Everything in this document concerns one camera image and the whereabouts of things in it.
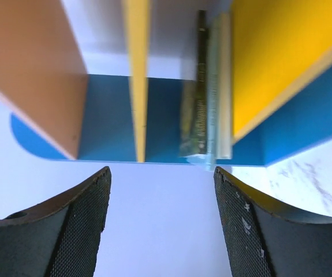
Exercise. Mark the green forest cover book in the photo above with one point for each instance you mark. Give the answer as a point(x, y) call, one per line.
point(193, 130)

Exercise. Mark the light blue book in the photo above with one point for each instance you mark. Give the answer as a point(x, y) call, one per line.
point(210, 158)

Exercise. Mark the grey Great Gatsby book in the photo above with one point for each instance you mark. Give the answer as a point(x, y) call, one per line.
point(224, 137)

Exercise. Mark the blue pink yellow bookshelf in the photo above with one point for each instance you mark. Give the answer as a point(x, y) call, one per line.
point(101, 81)

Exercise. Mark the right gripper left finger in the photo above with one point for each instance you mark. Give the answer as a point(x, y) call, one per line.
point(60, 236)

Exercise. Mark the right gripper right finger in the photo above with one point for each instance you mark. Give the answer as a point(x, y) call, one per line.
point(267, 237)

